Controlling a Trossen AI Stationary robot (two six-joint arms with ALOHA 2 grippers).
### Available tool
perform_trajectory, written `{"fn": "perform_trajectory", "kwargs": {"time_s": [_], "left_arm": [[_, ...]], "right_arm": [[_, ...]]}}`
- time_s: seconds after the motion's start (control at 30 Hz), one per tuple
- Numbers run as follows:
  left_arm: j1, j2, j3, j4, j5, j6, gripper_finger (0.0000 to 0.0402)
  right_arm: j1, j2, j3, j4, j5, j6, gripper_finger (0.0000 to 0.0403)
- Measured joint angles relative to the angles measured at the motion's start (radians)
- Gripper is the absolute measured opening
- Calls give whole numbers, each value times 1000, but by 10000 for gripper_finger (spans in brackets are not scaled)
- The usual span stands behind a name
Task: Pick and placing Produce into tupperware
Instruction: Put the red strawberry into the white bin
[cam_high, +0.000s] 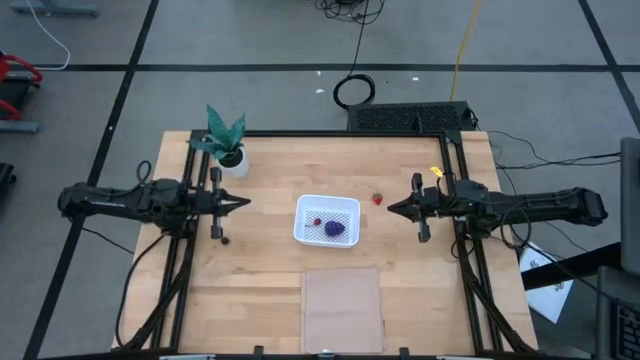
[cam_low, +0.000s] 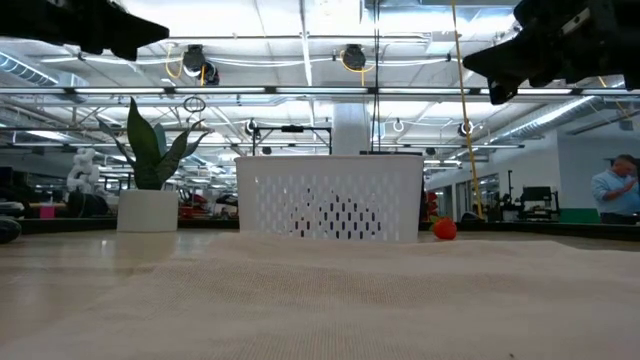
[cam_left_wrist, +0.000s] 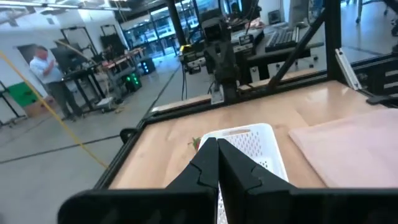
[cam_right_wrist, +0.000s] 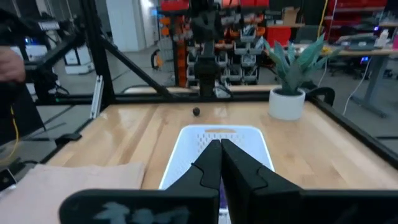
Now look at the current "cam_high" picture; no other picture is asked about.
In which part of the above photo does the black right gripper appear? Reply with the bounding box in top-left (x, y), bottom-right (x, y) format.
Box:
top-left (387, 173), bottom-right (454, 244)

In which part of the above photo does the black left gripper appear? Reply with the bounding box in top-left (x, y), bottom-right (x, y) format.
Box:
top-left (192, 167), bottom-right (252, 240)

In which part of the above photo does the white perforated plastic basket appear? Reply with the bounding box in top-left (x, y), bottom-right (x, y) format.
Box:
top-left (292, 194), bottom-right (362, 250)

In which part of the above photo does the white round plant pot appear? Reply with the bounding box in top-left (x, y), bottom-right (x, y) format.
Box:
top-left (214, 147), bottom-right (250, 180)

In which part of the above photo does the green snake plant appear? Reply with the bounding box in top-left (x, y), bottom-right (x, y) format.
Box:
top-left (188, 103), bottom-right (247, 164)

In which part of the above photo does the black vented control box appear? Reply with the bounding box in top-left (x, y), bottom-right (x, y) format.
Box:
top-left (346, 100), bottom-right (475, 133)

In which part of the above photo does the beige woven cloth mat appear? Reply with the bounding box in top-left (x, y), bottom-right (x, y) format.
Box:
top-left (301, 267), bottom-right (387, 355)

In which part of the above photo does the white printed paper sheet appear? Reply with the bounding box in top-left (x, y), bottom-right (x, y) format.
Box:
top-left (518, 241), bottom-right (575, 325)

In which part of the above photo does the black floor beam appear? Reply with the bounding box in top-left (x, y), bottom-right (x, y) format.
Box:
top-left (522, 241), bottom-right (624, 292)

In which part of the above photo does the grey cabinet panel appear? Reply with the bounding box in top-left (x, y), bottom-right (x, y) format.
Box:
top-left (619, 137), bottom-right (640, 276)

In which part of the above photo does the grey desk unit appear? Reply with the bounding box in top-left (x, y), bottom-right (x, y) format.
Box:
top-left (594, 264), bottom-right (640, 360)

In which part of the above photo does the red framed cart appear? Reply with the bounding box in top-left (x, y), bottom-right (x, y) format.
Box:
top-left (0, 49), bottom-right (45, 135)

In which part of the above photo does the black keyboard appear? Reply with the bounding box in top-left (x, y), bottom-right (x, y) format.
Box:
top-left (616, 302), bottom-right (640, 360)

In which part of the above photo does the black aluminium rig frame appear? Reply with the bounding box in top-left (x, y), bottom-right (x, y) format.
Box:
top-left (119, 128), bottom-right (539, 354)

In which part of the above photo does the black cable with coil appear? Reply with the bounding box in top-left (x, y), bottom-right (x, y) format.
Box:
top-left (332, 0), bottom-right (377, 110)

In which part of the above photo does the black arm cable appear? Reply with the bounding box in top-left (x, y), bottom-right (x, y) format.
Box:
top-left (114, 233), bottom-right (167, 349)

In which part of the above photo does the yellow cable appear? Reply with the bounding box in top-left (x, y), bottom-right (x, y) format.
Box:
top-left (449, 0), bottom-right (482, 102)

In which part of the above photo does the black cable bundle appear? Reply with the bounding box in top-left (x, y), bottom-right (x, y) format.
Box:
top-left (313, 0), bottom-right (387, 25)

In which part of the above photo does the white cable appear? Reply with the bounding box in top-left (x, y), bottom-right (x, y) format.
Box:
top-left (23, 0), bottom-right (72, 72)

